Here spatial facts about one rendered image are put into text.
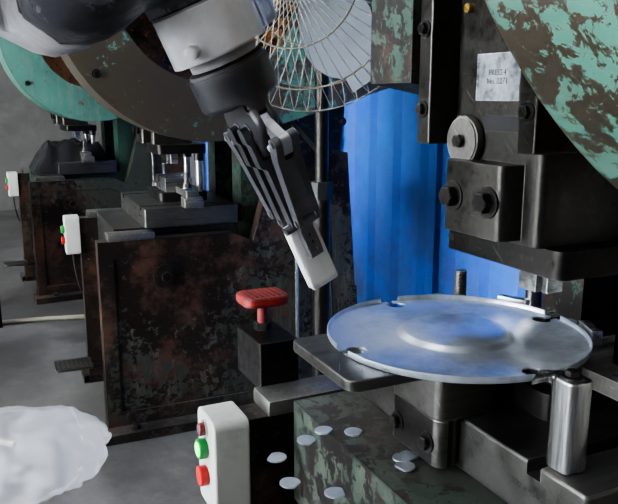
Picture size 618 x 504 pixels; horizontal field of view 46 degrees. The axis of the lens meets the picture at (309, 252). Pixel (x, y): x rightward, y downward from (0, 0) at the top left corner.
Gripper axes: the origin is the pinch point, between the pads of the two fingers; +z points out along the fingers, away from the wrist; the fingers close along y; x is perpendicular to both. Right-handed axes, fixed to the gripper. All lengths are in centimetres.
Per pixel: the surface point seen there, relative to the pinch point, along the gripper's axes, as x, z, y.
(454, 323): 12.9, 17.6, -1.2
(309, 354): -4.2, 10.6, -1.7
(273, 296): 2.3, 16.0, -30.2
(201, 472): -19.1, 29.0, -22.8
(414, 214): 114, 93, -190
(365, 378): -2.5, 11.2, 6.9
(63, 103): 21, -1, -304
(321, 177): 39, 22, -85
